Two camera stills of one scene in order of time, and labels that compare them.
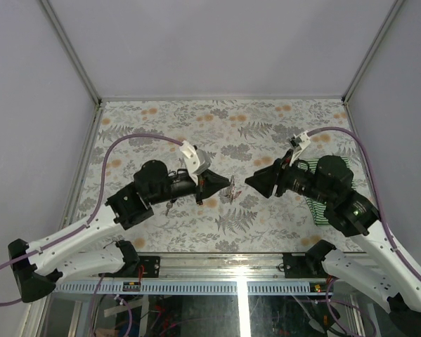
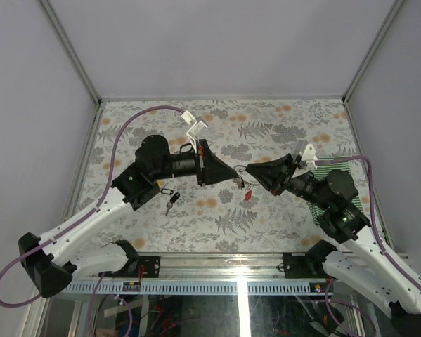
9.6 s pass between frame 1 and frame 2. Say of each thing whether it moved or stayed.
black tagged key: stayed
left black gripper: moved
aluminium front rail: stayed
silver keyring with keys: moved
